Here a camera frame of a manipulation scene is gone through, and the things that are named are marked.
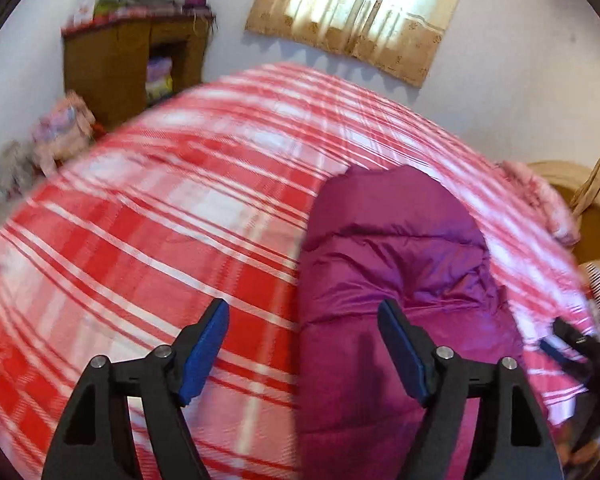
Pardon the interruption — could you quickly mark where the folded clothes stack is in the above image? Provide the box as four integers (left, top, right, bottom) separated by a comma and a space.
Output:
145, 57, 175, 103

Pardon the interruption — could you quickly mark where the beige window curtain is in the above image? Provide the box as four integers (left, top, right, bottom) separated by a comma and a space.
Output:
245, 0, 474, 89

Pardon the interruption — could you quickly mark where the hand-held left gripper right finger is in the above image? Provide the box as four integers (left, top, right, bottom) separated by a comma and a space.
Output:
377, 298, 565, 480

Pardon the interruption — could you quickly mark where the white box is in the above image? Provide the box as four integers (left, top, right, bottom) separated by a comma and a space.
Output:
72, 0, 99, 27

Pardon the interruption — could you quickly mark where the red plaid blanket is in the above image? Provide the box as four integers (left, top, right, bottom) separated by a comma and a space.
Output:
0, 62, 600, 480

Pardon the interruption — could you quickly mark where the magenta puffer jacket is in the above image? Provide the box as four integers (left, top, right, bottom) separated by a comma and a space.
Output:
296, 164, 556, 480

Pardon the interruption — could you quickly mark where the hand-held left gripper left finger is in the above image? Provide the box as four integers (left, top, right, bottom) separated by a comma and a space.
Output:
41, 298, 231, 480

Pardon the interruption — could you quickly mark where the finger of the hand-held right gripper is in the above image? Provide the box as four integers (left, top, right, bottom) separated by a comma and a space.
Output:
539, 337, 595, 380
551, 317, 600, 357

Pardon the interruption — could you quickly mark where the brown wooden cabinet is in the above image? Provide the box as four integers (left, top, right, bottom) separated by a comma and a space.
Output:
61, 9, 215, 130

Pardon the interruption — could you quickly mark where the wooden headboard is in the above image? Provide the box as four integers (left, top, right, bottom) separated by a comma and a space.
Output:
527, 145, 600, 267

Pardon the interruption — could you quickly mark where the heap of pastel clothes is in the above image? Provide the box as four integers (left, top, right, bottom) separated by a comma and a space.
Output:
0, 91, 99, 202

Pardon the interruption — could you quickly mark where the pink pillow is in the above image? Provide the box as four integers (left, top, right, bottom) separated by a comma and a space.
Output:
497, 160, 582, 247

